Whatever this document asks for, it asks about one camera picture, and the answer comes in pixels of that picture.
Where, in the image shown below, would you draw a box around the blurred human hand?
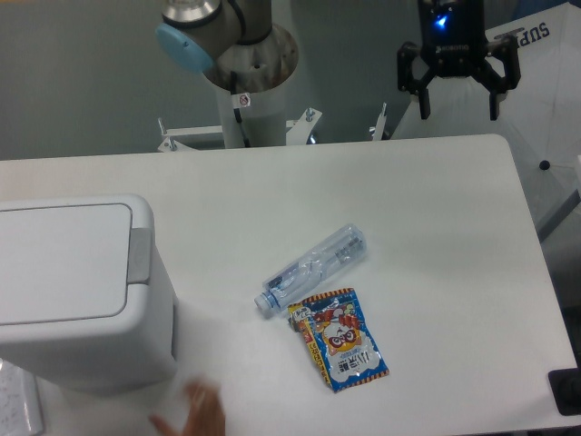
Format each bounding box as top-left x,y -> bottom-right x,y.
148,379 -> 226,436

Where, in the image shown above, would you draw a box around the white paper with writing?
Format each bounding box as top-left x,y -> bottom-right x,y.
1,360 -> 44,435

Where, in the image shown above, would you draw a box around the white metal base frame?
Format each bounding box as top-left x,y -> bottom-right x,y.
156,102 -> 389,153

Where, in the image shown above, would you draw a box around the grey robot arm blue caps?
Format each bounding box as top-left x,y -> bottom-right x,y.
155,1 -> 521,120

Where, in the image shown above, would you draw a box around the white trash can lid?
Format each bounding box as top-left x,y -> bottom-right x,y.
1,203 -> 153,325

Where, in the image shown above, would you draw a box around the white trash can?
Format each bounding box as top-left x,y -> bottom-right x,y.
1,194 -> 178,392

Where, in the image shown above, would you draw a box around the blue snack bag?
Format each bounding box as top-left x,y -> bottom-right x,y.
288,288 -> 389,392

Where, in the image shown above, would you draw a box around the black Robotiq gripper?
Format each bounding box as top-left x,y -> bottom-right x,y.
397,0 -> 521,121

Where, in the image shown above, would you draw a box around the black device at table edge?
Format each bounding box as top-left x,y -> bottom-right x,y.
548,368 -> 580,416

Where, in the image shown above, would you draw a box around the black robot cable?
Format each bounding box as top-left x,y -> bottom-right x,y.
229,71 -> 251,148

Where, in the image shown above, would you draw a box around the white Superior umbrella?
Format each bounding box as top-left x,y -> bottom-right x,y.
393,3 -> 580,229

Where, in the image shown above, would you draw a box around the clear plastic water bottle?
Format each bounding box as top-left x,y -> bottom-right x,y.
254,223 -> 367,319

